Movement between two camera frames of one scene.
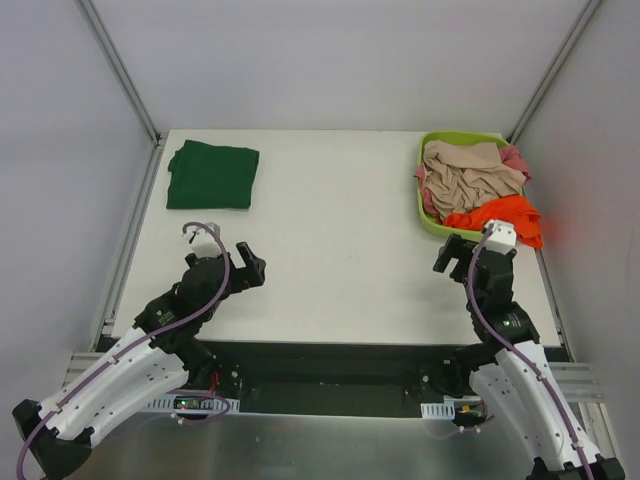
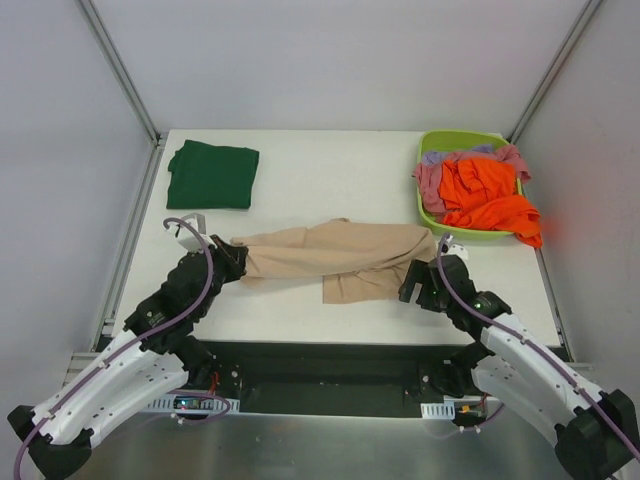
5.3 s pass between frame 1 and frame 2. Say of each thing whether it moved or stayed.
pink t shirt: stayed
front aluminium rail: stayed
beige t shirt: moved
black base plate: stayed
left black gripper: moved
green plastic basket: stayed
